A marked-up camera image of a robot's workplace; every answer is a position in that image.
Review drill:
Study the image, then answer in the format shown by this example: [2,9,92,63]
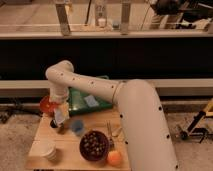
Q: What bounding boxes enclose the green plastic tray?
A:
[68,87,113,116]

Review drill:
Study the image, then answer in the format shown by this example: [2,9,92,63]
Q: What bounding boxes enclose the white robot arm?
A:
[45,60,180,171]

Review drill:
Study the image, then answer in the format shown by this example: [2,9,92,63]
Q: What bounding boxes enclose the yellow black stand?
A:
[177,98,213,142]

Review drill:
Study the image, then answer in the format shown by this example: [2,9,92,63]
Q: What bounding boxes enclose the red bowl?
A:
[39,96,58,117]

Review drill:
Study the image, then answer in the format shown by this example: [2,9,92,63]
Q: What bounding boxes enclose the wooden board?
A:
[26,107,131,171]

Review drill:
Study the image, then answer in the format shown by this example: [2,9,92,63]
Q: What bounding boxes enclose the blue plastic cup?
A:
[70,120,84,136]

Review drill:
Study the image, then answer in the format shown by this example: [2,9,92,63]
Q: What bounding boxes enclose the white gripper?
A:
[54,103,69,125]

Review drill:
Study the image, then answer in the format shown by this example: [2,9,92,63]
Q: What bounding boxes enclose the small metal cup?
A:
[50,119,64,134]

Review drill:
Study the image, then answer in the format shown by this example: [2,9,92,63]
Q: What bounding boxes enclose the orange fruit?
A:
[107,150,122,166]

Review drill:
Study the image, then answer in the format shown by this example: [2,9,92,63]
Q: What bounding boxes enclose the light blue towel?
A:
[84,95,99,107]

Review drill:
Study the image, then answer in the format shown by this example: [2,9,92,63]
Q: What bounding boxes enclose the dark bowl with nuts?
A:
[79,130,109,162]

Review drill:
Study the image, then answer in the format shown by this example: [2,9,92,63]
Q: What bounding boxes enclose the metal tongs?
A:
[107,121,115,150]

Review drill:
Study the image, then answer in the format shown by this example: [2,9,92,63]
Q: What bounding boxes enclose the wooden spoon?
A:
[112,127,122,138]

